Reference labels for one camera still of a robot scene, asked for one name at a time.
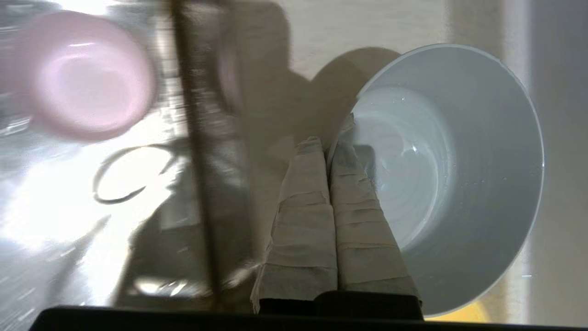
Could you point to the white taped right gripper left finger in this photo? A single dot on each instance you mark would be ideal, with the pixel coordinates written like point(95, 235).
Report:
point(305, 220)

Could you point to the pink bowl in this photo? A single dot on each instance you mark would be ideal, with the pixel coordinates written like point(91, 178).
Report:
point(87, 78)

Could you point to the pale grey bowl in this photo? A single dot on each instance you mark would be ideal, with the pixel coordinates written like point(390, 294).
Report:
point(477, 161)

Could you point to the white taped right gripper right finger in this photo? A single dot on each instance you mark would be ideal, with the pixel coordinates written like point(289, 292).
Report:
point(363, 230)

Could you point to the stainless steel sink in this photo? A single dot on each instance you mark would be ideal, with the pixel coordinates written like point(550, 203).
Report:
point(59, 239)

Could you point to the yellow bowl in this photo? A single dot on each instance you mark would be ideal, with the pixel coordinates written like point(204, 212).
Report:
point(459, 313)

